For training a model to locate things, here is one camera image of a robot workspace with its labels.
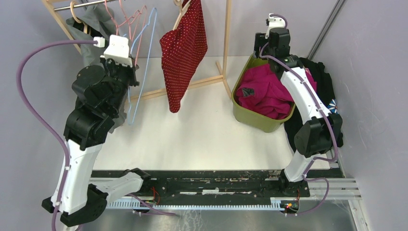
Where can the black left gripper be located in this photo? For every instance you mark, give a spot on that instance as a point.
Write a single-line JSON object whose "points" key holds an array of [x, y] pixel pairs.
{"points": [[110, 63]]}

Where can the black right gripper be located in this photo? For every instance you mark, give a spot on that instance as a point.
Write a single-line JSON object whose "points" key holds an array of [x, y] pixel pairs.
{"points": [[260, 41]]}

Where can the magenta pleated skirt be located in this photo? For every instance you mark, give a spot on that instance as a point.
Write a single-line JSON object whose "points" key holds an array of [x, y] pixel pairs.
{"points": [[260, 91]]}

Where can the pink wire hanger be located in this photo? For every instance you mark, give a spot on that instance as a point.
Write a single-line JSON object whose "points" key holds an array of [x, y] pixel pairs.
{"points": [[117, 26], [132, 20]]}

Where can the red polka dot skirt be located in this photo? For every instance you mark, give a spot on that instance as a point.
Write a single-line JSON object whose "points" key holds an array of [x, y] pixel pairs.
{"points": [[182, 51]]}

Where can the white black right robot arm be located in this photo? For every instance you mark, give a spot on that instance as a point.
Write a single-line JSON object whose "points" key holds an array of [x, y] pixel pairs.
{"points": [[317, 138]]}

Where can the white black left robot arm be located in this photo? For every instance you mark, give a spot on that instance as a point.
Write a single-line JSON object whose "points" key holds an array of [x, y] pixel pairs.
{"points": [[95, 116]]}

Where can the grey skirt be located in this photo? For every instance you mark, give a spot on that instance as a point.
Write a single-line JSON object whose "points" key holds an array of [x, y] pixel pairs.
{"points": [[95, 22]]}

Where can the black floral garment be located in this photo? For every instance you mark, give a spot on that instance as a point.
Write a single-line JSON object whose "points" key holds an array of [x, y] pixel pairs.
{"points": [[322, 84]]}

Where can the wooden clothes rack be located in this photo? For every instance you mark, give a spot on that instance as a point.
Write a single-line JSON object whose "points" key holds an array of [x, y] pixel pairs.
{"points": [[222, 67]]}

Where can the olive green laundry basket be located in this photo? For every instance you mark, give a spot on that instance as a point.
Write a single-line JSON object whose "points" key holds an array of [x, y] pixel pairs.
{"points": [[251, 118]]}

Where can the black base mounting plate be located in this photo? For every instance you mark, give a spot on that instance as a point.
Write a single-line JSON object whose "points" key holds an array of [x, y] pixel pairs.
{"points": [[164, 183]]}

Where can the metal wall rail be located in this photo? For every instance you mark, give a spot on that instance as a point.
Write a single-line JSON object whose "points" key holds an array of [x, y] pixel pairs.
{"points": [[326, 27]]}

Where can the aluminium rail frame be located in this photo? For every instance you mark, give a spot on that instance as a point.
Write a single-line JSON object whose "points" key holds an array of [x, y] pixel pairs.
{"points": [[307, 208]]}

